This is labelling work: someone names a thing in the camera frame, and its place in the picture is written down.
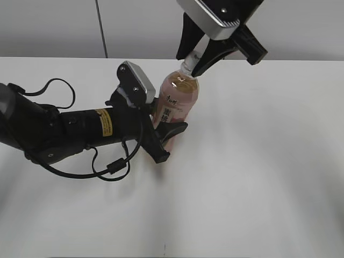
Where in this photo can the white bottle cap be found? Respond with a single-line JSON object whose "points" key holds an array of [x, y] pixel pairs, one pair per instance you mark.
{"points": [[190, 62]]}

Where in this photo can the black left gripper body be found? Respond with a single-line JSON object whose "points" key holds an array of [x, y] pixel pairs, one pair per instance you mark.
{"points": [[130, 123]]}

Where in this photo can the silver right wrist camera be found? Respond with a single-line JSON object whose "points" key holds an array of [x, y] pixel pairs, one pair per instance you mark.
{"points": [[217, 19]]}

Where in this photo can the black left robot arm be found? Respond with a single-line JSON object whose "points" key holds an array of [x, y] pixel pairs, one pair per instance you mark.
{"points": [[53, 136]]}

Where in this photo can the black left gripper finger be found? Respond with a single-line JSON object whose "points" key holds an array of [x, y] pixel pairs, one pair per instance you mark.
{"points": [[166, 131]]}

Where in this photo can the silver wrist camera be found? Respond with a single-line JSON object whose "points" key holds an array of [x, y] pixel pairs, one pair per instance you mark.
{"points": [[217, 19], [134, 85]]}

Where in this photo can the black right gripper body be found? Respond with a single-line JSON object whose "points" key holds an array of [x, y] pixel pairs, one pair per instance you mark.
{"points": [[243, 39]]}

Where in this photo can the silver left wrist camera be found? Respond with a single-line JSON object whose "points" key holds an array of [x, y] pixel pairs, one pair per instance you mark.
{"points": [[134, 85]]}

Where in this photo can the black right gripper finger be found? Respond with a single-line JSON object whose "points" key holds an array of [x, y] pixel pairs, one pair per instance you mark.
{"points": [[214, 52], [191, 35]]}

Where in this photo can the pink tea bottle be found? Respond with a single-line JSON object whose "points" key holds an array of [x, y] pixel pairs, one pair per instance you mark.
{"points": [[178, 94]]}

